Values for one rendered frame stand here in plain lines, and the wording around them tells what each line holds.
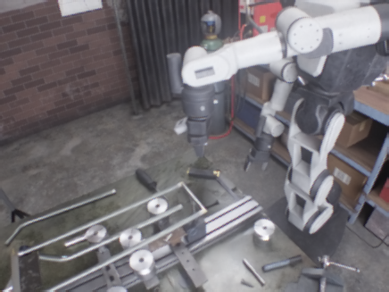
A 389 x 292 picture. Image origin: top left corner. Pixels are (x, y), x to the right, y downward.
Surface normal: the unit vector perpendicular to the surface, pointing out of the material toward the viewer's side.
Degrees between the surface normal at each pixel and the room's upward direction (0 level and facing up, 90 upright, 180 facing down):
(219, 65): 90
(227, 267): 0
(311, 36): 93
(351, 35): 93
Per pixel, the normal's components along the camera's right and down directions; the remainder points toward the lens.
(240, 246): -0.07, -0.80
